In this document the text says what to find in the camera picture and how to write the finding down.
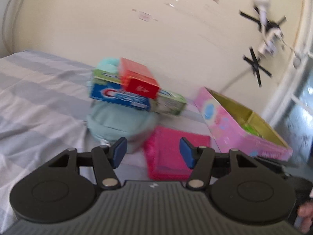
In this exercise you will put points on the magenta box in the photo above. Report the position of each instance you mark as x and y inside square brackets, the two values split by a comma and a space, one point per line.
[166, 151]

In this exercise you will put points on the striped bed sheet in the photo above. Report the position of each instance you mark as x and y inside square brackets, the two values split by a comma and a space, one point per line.
[36, 98]

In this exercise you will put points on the blue toothpaste box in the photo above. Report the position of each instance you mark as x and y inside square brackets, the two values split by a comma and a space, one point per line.
[115, 95]

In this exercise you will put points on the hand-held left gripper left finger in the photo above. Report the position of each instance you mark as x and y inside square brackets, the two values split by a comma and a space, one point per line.
[117, 151]

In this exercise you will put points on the pale green object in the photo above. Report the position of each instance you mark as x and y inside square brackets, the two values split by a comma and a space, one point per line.
[250, 129]

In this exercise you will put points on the green toothpaste box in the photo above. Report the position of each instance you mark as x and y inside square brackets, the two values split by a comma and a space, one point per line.
[171, 102]

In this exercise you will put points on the red box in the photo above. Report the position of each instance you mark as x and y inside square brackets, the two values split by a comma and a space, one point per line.
[137, 78]

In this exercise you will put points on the white light bulb with holder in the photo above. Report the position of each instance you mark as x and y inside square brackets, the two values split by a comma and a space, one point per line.
[262, 7]

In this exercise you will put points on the pink patterned cardboard box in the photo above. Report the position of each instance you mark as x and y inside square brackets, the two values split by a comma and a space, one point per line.
[220, 122]

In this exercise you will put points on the window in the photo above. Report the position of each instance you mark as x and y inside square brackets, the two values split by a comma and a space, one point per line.
[303, 107]

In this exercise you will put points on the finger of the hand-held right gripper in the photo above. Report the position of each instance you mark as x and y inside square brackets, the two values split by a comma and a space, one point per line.
[271, 164]

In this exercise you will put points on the pink wall sticker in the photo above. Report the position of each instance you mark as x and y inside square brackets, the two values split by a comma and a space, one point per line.
[144, 16]

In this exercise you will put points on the teal plush toy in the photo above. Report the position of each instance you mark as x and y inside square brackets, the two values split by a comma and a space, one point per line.
[110, 122]

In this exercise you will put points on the person's right hand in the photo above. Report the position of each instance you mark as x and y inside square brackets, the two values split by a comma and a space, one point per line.
[307, 213]

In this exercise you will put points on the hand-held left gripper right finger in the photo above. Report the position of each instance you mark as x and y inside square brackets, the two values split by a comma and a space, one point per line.
[185, 151]

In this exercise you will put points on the black tape cross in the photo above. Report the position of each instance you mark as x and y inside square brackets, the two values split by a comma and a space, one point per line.
[255, 66]
[251, 18]

